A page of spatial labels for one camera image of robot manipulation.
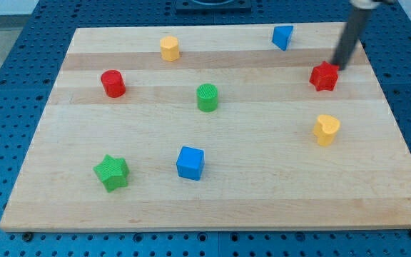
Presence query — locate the blue triangle block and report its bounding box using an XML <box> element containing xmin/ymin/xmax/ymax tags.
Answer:
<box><xmin>272</xmin><ymin>25</ymin><xmax>294</xmax><ymax>51</ymax></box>

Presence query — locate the wooden board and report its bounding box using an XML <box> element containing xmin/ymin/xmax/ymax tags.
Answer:
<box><xmin>0</xmin><ymin>22</ymin><xmax>411</xmax><ymax>232</ymax></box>

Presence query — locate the green cylinder block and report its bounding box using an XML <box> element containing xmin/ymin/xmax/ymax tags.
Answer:
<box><xmin>196</xmin><ymin>84</ymin><xmax>218</xmax><ymax>112</ymax></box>

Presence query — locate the blue cube block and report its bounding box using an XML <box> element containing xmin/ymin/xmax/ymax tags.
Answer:
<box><xmin>176</xmin><ymin>146</ymin><xmax>205</xmax><ymax>181</ymax></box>

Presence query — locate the yellow hexagon block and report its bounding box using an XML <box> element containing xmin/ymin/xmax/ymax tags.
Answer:
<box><xmin>160</xmin><ymin>36</ymin><xmax>180</xmax><ymax>61</ymax></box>

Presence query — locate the green star block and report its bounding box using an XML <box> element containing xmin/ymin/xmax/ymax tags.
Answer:
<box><xmin>93</xmin><ymin>155</ymin><xmax>130</xmax><ymax>193</ymax></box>

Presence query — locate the red cylinder block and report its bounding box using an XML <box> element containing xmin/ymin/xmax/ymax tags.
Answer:
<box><xmin>100</xmin><ymin>70</ymin><xmax>126</xmax><ymax>98</ymax></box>

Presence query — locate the yellow heart block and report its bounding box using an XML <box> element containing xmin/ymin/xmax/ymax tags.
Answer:
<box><xmin>313</xmin><ymin>114</ymin><xmax>341</xmax><ymax>146</ymax></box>

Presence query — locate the red star block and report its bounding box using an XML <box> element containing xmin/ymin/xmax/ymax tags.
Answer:
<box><xmin>309</xmin><ymin>61</ymin><xmax>339</xmax><ymax>91</ymax></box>

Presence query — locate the black cylindrical pointer rod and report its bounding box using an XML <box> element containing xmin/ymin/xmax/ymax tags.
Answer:
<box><xmin>331</xmin><ymin>0</ymin><xmax>397</xmax><ymax>71</ymax></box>

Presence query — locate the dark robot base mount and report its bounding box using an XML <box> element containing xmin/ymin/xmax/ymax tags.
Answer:
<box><xmin>174</xmin><ymin>0</ymin><xmax>252</xmax><ymax>14</ymax></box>

